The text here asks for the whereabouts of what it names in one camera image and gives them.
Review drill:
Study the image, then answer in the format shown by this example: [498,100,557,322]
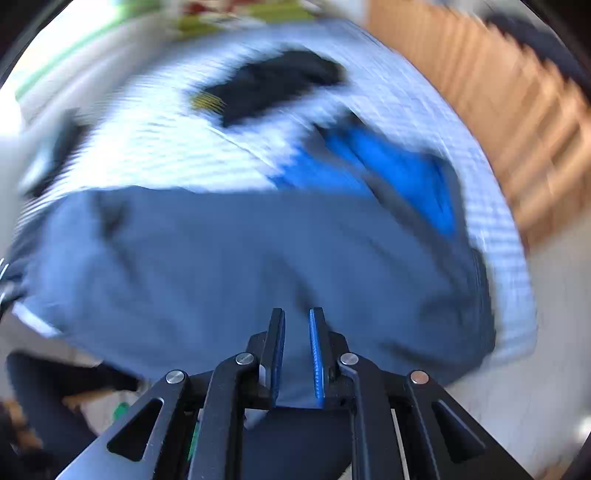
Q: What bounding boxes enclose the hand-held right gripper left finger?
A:
[55,308,287,480]

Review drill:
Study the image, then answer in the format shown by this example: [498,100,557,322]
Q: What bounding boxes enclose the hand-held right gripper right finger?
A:
[308,307,536,480]

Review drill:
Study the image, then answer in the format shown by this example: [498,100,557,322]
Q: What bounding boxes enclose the dark blue-grey pants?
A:
[9,185,497,411]

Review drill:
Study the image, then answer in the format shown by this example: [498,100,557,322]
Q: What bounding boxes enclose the person's leg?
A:
[240,406,354,480]
[4,351,141,480]

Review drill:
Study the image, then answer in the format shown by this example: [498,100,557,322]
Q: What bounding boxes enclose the bright blue garment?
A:
[270,115,462,241]

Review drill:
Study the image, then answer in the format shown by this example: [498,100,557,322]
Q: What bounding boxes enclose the striped bed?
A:
[9,18,539,365]

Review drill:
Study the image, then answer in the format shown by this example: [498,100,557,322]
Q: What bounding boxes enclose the black garment with yellow label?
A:
[189,48,347,127]

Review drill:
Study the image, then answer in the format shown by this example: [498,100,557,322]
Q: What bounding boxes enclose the green floral folded blanket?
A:
[173,0,324,38]

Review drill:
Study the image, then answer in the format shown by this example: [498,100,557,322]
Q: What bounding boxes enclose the dark draped cloth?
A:
[480,11,587,88]

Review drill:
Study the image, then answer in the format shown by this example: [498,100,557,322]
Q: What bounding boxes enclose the wooden slatted frame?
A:
[367,0,591,250]

